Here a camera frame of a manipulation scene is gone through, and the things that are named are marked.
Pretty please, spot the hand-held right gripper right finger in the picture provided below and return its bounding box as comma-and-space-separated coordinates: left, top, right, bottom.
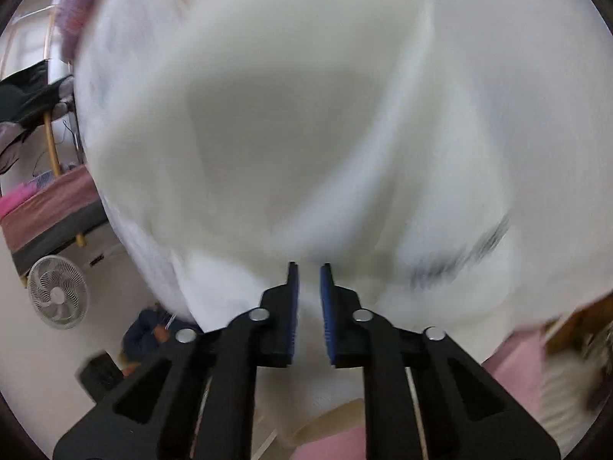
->
320, 263, 561, 460

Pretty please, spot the dark blue bundle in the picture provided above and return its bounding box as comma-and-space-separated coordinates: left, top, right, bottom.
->
121, 304, 202, 375

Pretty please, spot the wooden clothes rack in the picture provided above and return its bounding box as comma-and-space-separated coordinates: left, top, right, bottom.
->
0, 7, 89, 250

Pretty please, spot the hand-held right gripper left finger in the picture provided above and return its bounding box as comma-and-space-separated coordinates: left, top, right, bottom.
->
52, 261, 300, 460

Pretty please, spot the purple floral quilt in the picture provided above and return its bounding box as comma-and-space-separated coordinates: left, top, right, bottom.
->
55, 0, 120, 63

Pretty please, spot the dark hanging garment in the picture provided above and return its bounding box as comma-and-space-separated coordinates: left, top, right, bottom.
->
0, 57, 77, 128

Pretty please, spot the pink striped cloth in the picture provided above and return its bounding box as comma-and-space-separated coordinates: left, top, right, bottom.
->
0, 168, 110, 279

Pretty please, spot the black box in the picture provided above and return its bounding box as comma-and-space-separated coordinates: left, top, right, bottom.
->
77, 352, 123, 403

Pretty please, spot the white electric fan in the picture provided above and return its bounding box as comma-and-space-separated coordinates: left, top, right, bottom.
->
27, 255, 90, 330

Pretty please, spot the white jacket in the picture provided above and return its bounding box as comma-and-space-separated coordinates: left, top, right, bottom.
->
74, 0, 613, 446

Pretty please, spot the fluffy cream slipper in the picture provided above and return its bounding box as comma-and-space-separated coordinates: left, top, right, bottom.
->
541, 335, 609, 446

